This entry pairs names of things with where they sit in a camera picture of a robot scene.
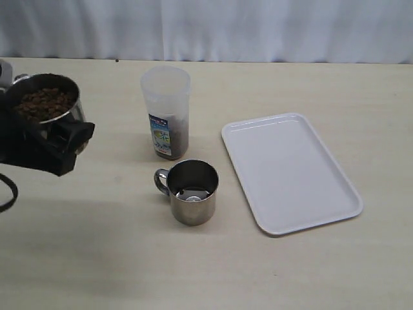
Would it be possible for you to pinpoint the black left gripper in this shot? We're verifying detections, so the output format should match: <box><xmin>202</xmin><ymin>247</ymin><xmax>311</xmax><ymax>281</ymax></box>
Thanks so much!
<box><xmin>1</xmin><ymin>92</ymin><xmax>79</xmax><ymax>176</ymax></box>

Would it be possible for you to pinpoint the steel mug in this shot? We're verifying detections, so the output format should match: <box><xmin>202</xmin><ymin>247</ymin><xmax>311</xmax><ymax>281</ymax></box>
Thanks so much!
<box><xmin>154</xmin><ymin>159</ymin><xmax>219</xmax><ymax>226</ymax></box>
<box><xmin>3</xmin><ymin>72</ymin><xmax>87</xmax><ymax>152</ymax></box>

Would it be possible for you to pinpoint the clear plastic container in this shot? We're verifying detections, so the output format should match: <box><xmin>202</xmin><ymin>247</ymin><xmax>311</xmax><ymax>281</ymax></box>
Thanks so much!
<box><xmin>141</xmin><ymin>65</ymin><xmax>191</xmax><ymax>160</ymax></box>

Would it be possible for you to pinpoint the white plastic tray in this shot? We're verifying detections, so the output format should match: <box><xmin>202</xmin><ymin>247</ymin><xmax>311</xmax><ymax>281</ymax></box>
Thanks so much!
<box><xmin>221</xmin><ymin>112</ymin><xmax>364</xmax><ymax>236</ymax></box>

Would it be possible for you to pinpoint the white curtain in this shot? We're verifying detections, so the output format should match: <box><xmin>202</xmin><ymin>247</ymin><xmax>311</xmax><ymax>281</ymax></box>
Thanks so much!
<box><xmin>1</xmin><ymin>1</ymin><xmax>412</xmax><ymax>63</ymax></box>

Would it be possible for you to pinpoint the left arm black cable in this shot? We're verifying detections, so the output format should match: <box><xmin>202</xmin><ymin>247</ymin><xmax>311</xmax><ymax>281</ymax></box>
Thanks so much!
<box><xmin>0</xmin><ymin>172</ymin><xmax>19</xmax><ymax>214</ymax></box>

